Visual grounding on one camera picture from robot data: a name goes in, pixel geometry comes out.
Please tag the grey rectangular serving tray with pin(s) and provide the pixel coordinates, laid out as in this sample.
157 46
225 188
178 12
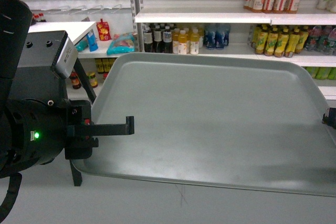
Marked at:
215 121

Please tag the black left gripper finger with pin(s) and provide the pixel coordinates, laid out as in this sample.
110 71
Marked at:
102 129
76 175

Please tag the white metal shelf unit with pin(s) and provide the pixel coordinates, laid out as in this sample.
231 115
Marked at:
125 16

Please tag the red spout pouch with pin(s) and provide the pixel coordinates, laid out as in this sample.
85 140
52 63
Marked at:
103 30

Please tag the white checkout counter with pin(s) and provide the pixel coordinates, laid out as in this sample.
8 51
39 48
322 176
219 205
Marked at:
76 30

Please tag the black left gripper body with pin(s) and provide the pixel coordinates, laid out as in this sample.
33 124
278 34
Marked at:
37 132

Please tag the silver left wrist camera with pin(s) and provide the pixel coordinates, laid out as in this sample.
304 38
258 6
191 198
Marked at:
66 60

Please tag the teal candy bag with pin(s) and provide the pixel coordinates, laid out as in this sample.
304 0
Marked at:
121 43

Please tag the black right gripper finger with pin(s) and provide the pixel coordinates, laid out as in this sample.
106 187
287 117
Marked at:
329 117

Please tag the blue snack pouch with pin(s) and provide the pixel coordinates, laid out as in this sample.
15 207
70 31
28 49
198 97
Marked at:
92 42

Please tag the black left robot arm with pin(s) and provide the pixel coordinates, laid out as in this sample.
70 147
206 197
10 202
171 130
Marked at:
46 97

